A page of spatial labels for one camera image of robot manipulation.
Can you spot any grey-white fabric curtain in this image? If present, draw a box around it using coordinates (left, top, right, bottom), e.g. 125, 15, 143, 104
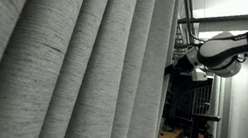
0, 0, 215, 138

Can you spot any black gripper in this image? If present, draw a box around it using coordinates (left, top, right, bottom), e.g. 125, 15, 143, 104
162, 52, 197, 76

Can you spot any dark metal ceiling beam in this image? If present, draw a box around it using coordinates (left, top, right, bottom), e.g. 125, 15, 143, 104
176, 7, 248, 35

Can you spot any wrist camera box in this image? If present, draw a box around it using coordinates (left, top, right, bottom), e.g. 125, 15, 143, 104
190, 65, 209, 84

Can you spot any black wire rack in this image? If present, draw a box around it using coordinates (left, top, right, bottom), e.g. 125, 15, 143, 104
162, 66, 222, 133

